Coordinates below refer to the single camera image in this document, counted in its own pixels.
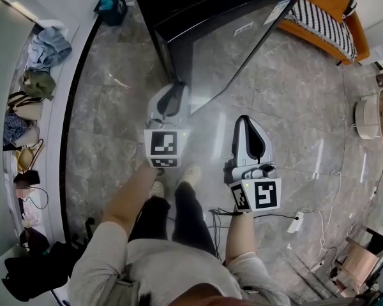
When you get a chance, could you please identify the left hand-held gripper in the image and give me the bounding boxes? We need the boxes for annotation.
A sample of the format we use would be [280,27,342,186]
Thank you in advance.
[143,83,190,169]

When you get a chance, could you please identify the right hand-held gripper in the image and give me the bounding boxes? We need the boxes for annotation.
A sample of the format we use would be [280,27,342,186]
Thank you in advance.
[223,115,282,215]

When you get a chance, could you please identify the black glass-door fridge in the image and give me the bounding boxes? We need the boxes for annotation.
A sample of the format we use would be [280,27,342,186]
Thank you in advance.
[129,0,310,116]

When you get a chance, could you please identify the person's right forearm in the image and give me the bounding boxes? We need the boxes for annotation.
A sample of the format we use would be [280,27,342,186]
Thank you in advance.
[225,212,258,266]

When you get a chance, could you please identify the person's left forearm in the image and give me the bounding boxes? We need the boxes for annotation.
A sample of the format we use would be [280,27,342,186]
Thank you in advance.
[101,163,162,235]

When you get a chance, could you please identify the person's right cream shoe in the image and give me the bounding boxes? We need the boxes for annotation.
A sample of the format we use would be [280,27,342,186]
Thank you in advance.
[177,163,202,186]

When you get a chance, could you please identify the person's cream shoe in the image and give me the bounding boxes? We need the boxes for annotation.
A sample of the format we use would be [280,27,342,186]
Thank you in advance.
[148,180,165,199]
[177,163,202,186]

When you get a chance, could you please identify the person's left cream shoe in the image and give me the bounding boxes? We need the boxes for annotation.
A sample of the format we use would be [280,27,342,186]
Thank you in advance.
[148,180,165,199]

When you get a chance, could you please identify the white power strip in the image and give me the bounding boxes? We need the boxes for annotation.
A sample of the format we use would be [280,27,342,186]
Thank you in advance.
[286,211,304,234]

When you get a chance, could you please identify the person's black trousers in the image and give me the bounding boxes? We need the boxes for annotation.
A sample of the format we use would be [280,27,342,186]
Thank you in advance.
[127,180,218,258]

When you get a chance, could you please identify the dark blue storage crate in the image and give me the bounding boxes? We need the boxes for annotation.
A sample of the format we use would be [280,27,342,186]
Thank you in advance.
[94,0,128,27]

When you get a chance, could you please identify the round white wooden-top table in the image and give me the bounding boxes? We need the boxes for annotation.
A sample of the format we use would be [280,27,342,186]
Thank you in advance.
[352,88,383,148]

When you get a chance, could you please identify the olive green garment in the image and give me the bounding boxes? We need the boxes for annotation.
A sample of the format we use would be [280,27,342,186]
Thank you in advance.
[18,70,57,101]

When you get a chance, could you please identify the light blue denim garment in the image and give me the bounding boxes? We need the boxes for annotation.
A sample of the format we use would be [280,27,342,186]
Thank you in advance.
[27,26,73,73]

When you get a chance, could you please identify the cream cloth bag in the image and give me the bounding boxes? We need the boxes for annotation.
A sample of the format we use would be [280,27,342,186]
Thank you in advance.
[12,124,41,146]

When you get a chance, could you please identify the black-and-white striped blanket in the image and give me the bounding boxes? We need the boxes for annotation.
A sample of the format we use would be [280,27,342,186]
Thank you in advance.
[285,0,358,60]

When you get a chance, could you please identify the person's light grey shirt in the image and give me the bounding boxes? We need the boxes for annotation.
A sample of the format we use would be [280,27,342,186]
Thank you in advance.
[66,221,291,306]

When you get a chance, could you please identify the yellow bag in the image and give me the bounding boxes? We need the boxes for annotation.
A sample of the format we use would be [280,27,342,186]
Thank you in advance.
[14,138,45,174]

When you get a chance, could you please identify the small black pouch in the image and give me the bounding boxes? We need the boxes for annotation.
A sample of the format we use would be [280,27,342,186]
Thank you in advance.
[13,170,41,186]

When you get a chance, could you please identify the blue checked cloth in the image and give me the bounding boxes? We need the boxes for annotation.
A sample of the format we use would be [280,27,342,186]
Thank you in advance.
[3,112,31,148]

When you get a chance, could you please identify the orange sofa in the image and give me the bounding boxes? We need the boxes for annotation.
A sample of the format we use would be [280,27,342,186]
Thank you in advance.
[277,0,370,66]

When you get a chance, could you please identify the wooden cabinet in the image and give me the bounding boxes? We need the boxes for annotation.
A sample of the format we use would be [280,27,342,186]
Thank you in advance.
[330,228,383,296]

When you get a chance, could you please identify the small pink item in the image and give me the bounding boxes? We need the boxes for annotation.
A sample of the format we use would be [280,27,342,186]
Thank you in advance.
[15,183,31,199]

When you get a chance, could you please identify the dark purple bag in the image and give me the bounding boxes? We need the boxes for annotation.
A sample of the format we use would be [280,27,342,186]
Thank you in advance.
[19,227,50,256]

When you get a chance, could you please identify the large black bag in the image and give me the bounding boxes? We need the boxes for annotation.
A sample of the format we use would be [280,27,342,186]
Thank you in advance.
[1,240,84,302]

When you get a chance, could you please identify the black power strip cable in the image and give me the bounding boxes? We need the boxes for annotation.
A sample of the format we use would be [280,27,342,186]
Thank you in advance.
[253,213,299,220]

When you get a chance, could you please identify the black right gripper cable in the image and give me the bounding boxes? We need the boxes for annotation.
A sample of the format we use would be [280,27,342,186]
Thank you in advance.
[207,207,243,258]

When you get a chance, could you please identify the beige bag with dark straps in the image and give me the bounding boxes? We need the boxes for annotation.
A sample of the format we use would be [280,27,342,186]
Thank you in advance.
[8,91,45,120]

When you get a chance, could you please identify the thin black looped cable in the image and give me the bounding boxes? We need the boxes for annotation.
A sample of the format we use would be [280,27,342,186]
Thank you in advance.
[22,186,49,210]

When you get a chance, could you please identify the grey strap with buckle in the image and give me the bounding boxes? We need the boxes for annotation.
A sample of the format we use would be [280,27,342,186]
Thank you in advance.
[103,272,141,306]

